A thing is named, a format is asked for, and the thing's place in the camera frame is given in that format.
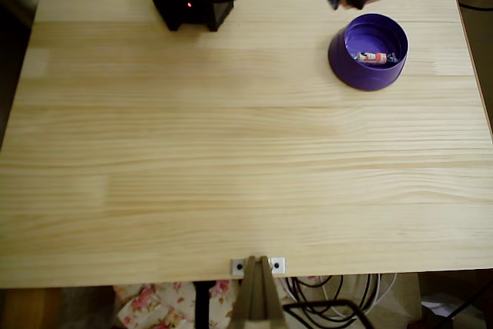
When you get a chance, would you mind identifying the purple plastic bowl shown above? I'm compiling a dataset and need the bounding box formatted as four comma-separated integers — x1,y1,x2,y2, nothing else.
327,12,410,92

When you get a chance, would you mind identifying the beige stand leg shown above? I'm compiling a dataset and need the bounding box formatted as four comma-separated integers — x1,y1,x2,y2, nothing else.
230,254,287,322

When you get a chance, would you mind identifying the black pole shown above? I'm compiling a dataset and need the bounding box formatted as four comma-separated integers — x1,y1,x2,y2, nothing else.
193,280,212,329

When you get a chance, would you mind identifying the floral pink cloth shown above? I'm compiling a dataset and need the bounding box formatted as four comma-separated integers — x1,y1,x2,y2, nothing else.
113,277,243,329

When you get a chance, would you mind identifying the thin black cable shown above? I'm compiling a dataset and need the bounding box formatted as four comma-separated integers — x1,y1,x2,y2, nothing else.
458,1,493,12

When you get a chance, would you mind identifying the silver metal bracket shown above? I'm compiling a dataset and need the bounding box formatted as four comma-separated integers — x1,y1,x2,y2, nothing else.
230,256,287,277

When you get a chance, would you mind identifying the black cable bundle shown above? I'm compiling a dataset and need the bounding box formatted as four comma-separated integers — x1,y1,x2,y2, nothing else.
288,274,383,322

